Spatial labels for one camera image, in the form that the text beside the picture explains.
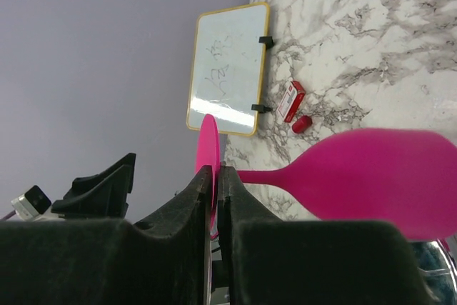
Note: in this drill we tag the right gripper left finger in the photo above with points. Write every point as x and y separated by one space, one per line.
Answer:
163 259

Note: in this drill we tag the pink wine glass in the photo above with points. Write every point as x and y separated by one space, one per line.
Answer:
402 176

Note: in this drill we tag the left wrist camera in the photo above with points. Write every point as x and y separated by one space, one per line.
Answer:
32 204

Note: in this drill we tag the small whiteboard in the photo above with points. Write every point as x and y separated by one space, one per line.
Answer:
228 67

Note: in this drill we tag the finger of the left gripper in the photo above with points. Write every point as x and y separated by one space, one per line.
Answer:
102 195

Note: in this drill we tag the red white eraser box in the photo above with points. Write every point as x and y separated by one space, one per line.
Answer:
292 98

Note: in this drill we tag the chrome wine glass rack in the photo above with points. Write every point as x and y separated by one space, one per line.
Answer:
438 270

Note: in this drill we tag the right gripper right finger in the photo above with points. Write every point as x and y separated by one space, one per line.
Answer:
272 261

